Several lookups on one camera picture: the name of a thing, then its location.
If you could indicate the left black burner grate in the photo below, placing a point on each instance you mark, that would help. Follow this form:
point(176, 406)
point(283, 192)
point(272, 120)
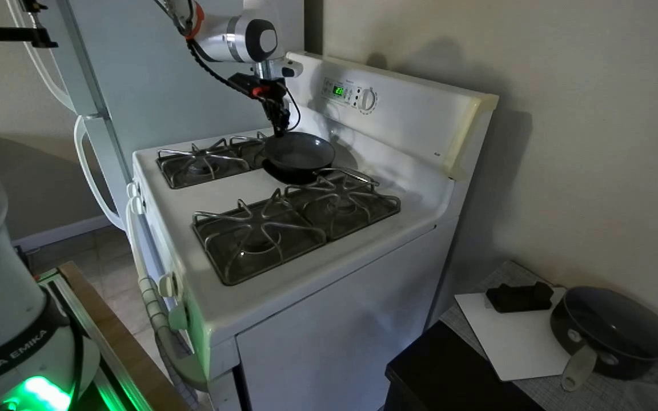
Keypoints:
point(290, 222)

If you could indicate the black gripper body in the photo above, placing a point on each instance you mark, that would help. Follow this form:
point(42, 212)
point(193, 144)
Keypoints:
point(272, 96)

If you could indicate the dark grey frying pan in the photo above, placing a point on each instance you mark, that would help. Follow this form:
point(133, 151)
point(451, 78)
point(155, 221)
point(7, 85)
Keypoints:
point(298, 157)

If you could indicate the white refrigerator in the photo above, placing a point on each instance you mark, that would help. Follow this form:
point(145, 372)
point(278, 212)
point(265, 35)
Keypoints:
point(131, 82)

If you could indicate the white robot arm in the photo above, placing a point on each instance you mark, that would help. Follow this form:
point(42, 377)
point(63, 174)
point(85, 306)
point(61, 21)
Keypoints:
point(242, 39)

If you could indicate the white gas stove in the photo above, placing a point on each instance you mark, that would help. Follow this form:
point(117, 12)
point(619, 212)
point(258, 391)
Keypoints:
point(294, 297)

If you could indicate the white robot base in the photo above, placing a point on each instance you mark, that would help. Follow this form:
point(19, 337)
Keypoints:
point(43, 360)

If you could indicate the dark grey saucepan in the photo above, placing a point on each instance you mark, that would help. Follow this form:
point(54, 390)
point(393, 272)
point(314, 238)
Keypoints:
point(603, 332)

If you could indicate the right black burner grate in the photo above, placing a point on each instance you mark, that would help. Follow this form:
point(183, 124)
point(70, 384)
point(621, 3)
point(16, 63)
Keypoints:
point(227, 157)

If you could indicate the black bin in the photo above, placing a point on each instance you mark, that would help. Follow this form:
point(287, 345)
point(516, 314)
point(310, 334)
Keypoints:
point(442, 374)

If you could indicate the white cutting board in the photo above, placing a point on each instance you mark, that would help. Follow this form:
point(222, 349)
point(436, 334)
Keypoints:
point(520, 345)

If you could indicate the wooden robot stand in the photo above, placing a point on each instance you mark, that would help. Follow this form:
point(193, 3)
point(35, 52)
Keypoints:
point(126, 368)

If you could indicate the black burner grate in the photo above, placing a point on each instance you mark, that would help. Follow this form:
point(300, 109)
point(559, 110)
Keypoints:
point(290, 222)
point(227, 157)

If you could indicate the small black box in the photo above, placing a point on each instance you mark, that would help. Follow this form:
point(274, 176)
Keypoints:
point(520, 297)

